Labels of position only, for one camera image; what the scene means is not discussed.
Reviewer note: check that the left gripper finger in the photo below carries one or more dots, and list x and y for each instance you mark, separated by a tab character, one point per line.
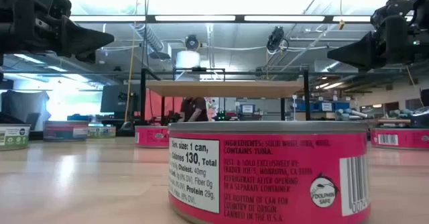
83	38
87	58

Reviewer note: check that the green label seafood can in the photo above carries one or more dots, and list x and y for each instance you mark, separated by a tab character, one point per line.
102	132
13	137

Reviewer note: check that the red label tuna can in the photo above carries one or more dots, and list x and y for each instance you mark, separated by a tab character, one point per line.
151	137
268	170
409	138

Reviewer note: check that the small yellow tag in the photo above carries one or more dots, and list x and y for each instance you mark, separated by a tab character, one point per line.
341	24

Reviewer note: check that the blue storage bins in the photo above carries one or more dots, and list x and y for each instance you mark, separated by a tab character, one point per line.
338	106

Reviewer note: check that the dark computer monitor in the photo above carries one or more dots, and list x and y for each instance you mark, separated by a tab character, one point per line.
114	98

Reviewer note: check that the dark rounded object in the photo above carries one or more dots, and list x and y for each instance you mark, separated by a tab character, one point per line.
421	118

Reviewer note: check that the grey cloth cover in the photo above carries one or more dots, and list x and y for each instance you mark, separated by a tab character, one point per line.
23	105

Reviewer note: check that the red partition panel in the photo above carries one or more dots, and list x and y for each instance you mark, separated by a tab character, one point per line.
155	105

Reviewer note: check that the white cylinder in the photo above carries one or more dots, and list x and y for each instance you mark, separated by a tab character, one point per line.
187	59

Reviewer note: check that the round black lens device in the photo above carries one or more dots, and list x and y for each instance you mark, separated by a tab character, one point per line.
192	43

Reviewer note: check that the person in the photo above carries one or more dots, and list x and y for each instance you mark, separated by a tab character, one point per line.
194	110

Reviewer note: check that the floral patterned cloth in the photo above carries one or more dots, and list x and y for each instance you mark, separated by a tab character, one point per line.
212	110

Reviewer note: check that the silver flexible duct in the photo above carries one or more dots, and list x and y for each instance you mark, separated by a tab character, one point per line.
151	38

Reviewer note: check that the black ceiling-mounted camera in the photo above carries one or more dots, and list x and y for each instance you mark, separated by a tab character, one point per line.
276	38

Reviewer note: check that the black overhead frame beam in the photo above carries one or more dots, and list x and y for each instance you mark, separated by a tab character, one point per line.
239	18

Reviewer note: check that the wooden shelf black metal frame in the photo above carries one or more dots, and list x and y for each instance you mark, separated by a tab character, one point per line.
224	89

